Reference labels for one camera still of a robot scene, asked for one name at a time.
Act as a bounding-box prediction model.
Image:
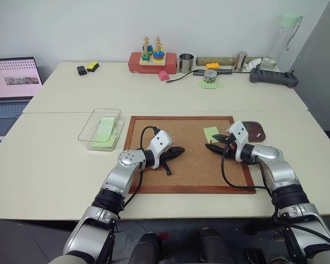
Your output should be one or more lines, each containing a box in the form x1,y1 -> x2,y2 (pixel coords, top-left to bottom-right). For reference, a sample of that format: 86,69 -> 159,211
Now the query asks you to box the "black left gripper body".
159,147 -> 178,163

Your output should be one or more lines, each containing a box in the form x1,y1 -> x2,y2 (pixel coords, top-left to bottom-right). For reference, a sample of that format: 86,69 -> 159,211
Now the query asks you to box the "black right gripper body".
222,133 -> 238,160

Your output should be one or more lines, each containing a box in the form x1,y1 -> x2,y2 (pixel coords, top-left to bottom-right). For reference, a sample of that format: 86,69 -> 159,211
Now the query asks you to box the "single green sticky note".
203,126 -> 219,144

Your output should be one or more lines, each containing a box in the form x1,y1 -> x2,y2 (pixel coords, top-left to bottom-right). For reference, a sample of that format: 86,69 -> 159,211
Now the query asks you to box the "brown wooden tray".
242,120 -> 266,143

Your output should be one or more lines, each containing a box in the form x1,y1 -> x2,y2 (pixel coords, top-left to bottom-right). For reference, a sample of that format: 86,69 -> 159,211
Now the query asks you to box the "green sticky note stack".
90,117 -> 119,151

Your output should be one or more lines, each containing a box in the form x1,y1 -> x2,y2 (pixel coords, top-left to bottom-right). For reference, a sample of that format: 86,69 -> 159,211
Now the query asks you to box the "clear plastic box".
78,108 -> 125,152

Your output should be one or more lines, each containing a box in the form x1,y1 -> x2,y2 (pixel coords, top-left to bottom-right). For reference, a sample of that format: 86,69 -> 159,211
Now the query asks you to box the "red rectangular box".
128,52 -> 178,75

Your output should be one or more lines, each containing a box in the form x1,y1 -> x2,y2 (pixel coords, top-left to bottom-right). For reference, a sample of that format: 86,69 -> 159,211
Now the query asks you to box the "wood-framed cork board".
123,115 -> 257,195

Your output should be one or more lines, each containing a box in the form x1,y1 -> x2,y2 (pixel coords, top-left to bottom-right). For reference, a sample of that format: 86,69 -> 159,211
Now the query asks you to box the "green leaf-shaped paper pad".
198,79 -> 226,90

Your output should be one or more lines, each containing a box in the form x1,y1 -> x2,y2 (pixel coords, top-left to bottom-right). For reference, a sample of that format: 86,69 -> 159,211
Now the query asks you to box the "patterned tape roll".
203,69 -> 218,84

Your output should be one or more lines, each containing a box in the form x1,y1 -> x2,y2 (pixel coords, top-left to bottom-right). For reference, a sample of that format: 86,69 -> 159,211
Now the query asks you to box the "black USB hub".
192,69 -> 234,76

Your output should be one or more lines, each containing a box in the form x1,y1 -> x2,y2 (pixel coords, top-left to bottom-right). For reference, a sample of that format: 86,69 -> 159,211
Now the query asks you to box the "long brown cardboard tube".
195,56 -> 262,67

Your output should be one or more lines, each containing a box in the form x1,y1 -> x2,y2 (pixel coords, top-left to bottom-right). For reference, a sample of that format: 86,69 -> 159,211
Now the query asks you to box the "shiny steel cylinder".
232,51 -> 249,73

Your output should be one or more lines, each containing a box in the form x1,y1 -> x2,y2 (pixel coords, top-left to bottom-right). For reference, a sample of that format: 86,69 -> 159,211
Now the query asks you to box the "white crumpled object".
243,58 -> 262,71

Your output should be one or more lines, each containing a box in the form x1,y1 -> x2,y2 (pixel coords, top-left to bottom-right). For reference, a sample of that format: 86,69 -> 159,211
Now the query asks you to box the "grey power strip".
249,68 -> 299,89

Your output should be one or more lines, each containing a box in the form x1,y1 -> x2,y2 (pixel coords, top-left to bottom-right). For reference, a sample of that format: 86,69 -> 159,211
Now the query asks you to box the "stainless steel mug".
176,53 -> 195,74

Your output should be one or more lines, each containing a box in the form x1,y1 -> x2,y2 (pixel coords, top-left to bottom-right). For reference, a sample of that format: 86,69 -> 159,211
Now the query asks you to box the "dark rounded shape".
200,227 -> 235,264
131,232 -> 163,264

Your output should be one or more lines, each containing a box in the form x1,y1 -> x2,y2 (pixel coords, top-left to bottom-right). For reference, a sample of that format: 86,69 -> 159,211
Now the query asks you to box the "white tape roll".
259,57 -> 277,70

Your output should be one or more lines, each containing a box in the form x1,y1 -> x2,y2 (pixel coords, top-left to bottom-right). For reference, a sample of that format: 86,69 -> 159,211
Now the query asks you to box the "wooden colourful stacking toy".
139,35 -> 167,67

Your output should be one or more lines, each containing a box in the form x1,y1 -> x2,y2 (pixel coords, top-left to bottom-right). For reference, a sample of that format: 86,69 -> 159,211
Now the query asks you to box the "clear bottle green lid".
268,11 -> 304,65

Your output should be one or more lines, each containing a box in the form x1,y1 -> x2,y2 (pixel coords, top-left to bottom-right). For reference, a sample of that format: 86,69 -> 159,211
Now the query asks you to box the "open laptop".
0,56 -> 43,137

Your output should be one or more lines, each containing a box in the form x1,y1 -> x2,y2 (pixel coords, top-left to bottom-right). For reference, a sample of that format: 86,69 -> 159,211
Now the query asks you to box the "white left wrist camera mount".
146,130 -> 174,170

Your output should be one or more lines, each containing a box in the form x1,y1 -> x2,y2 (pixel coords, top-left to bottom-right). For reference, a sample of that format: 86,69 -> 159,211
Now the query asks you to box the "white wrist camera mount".
228,120 -> 250,163
146,130 -> 174,170

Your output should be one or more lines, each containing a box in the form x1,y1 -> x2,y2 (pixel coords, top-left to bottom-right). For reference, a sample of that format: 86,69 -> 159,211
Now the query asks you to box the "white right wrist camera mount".
228,120 -> 250,163

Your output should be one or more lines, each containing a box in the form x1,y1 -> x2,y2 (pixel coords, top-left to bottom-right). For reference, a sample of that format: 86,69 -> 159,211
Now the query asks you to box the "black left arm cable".
120,125 -> 158,212

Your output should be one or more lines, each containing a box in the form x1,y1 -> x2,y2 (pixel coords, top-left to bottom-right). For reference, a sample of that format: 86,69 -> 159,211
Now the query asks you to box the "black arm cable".
120,125 -> 158,212
221,152 -> 273,191

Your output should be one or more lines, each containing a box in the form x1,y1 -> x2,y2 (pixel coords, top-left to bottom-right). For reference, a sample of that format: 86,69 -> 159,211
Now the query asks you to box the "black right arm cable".
221,152 -> 273,191

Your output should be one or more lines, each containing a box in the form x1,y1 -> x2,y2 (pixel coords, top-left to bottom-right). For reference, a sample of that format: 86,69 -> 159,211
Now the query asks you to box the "black USB cable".
166,69 -> 207,84

